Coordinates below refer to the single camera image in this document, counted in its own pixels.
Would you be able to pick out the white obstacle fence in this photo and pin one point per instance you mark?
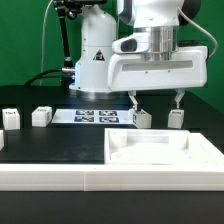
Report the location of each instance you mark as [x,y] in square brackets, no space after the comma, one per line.
[109,177]

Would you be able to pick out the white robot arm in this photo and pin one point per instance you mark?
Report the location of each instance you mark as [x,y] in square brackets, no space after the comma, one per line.
[158,18]

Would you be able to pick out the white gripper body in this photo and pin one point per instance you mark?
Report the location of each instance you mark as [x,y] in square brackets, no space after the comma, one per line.
[134,67]

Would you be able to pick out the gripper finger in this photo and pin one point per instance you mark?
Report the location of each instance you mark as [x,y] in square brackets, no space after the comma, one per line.
[179,95]
[132,96]

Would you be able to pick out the white square table top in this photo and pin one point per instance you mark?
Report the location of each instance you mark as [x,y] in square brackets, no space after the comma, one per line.
[159,147]

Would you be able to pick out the white paper with tags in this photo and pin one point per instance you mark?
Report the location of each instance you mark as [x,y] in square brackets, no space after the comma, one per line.
[82,116]

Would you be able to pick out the white block at left edge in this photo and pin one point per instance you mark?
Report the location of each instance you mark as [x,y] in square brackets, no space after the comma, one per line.
[1,139]

